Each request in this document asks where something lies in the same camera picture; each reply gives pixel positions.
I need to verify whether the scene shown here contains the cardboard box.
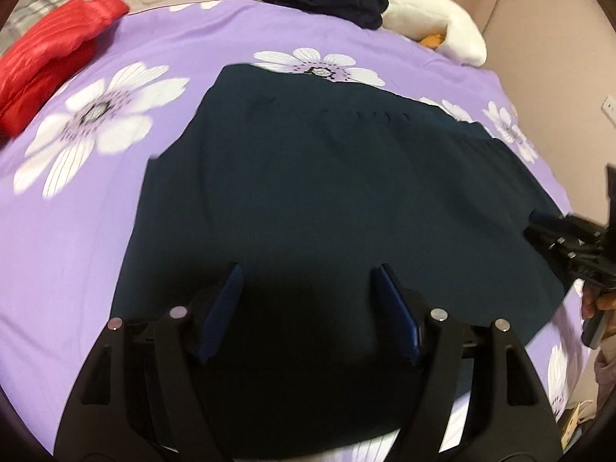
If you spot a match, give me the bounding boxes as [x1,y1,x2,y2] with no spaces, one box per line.
[558,397,598,444]

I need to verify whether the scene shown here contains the purple floral blanket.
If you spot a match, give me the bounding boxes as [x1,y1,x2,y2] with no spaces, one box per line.
[0,0,593,462]

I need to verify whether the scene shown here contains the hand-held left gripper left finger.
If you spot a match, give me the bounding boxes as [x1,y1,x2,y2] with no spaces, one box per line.
[53,262,244,462]

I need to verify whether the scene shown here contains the white goose plush toy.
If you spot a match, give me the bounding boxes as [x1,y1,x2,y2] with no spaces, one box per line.
[370,0,488,67]

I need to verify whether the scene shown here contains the red down jacket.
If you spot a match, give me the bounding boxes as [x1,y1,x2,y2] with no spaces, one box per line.
[0,0,131,136]

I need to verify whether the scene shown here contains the navy zip jacket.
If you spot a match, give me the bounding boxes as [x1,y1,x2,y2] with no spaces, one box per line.
[108,62,567,460]

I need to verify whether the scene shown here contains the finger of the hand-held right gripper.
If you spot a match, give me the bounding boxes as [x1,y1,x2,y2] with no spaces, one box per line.
[529,209,604,244]
[524,228,585,275]

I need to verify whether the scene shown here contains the person's right hand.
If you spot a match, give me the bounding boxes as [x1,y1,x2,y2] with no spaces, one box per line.
[581,281,616,321]

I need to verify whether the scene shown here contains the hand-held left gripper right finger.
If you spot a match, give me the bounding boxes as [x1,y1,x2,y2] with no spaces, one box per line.
[370,264,564,462]

